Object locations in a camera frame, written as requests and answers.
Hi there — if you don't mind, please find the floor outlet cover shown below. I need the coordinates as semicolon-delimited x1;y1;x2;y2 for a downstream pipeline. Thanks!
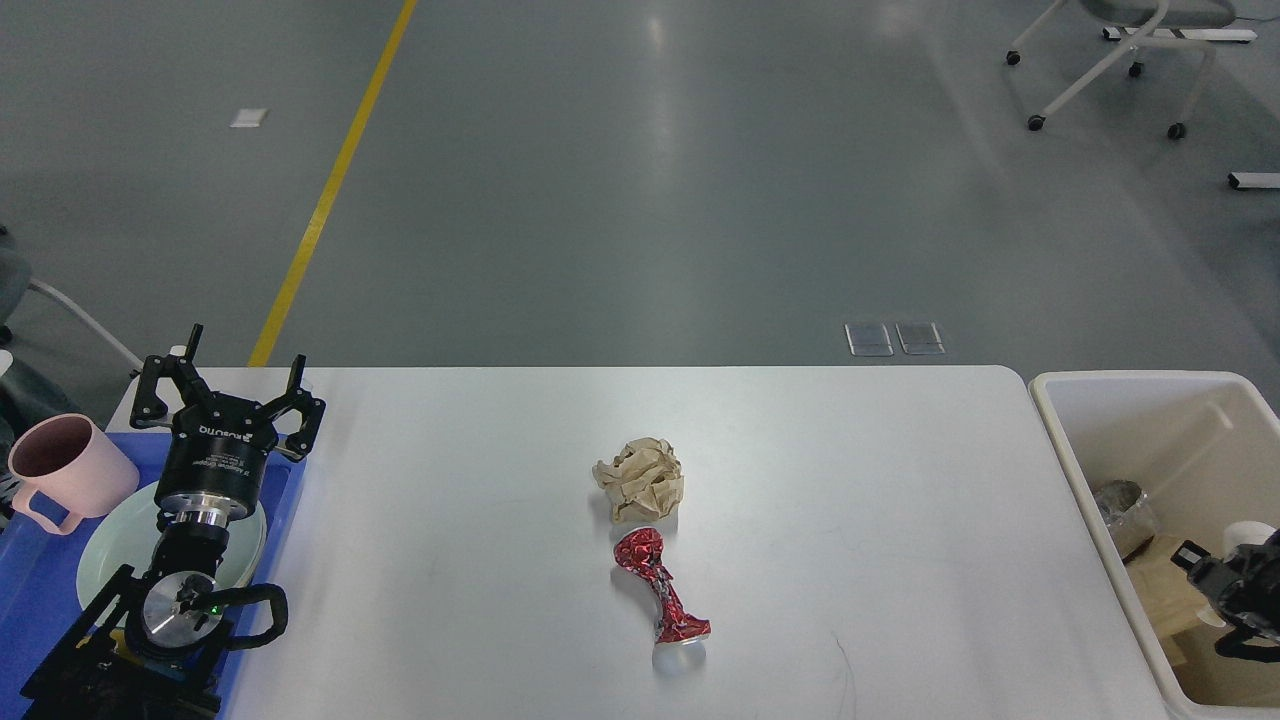
895;322;947;356
844;322;895;357

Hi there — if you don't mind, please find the pink mug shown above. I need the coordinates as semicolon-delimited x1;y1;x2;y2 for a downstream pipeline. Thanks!
8;413;140;536

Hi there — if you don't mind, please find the right floor outlet cover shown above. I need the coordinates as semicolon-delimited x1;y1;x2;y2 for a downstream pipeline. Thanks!
895;322;947;356

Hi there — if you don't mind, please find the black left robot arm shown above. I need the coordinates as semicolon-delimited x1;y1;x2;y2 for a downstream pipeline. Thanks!
20;325;326;719

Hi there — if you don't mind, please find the white plastic bin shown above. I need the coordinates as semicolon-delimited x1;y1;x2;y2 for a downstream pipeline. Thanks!
1029;370;1279;719

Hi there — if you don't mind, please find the left floor outlet cover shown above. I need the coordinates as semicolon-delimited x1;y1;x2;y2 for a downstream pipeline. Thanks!
844;322;895;357

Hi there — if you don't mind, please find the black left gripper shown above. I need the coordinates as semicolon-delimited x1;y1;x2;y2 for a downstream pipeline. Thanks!
131;322;326;521

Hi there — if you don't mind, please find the brown paper ball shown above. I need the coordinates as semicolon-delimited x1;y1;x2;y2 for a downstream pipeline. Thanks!
591;437;685;525

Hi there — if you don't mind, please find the white paper cup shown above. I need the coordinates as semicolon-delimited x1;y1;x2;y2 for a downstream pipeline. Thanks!
1187;521;1277;641

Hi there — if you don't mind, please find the person in jeans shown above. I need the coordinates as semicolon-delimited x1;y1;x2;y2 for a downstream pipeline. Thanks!
0;225;51;501

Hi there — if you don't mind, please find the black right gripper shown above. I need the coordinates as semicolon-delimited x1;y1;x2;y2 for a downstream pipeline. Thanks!
1172;530;1279;664

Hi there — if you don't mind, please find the aluminium foil tray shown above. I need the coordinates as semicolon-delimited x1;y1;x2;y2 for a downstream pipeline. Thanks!
1092;480;1160;562

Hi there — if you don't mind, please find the crushed red can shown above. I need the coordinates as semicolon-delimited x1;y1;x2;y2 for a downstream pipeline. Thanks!
613;527;712;646

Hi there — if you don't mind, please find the white floor bar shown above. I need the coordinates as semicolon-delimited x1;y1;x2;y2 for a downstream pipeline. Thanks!
1228;170;1280;191

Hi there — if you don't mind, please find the light green plate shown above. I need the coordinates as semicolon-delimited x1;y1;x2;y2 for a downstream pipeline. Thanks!
76;484;268;609

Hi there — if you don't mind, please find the grey chair frame left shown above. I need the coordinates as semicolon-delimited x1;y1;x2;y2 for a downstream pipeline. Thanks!
28;277;145;378

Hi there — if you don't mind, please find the white office chair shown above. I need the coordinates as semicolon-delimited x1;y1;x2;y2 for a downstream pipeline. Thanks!
1027;1;1238;141

